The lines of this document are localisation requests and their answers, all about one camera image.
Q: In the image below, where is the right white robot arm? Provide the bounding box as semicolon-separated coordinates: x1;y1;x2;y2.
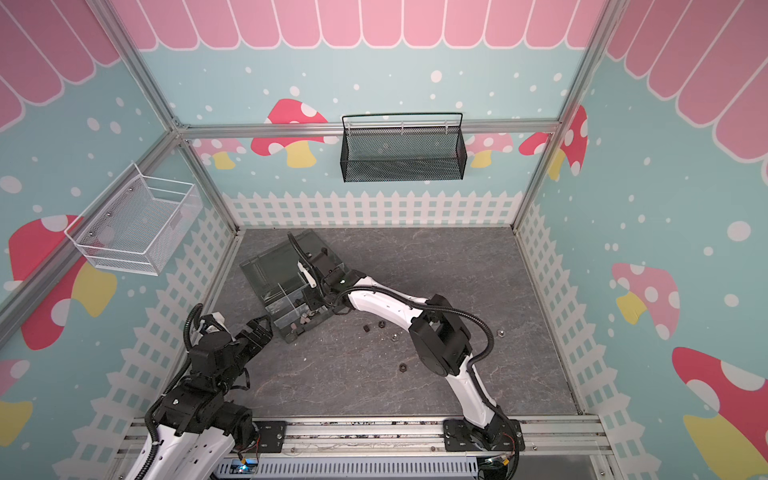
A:
294;245;523;452

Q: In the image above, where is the black wire mesh basket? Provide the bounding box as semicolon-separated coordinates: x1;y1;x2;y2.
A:
340;112;468;183

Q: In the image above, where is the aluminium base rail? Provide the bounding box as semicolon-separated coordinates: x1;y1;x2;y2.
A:
116;415;613;457

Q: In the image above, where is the white wire mesh basket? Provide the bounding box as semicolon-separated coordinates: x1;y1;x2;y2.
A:
64;164;203;276

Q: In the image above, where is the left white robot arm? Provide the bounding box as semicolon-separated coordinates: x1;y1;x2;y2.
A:
126;306;285;479

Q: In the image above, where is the dark green compartment organizer box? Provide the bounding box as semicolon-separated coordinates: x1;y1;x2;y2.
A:
240;240;334;343

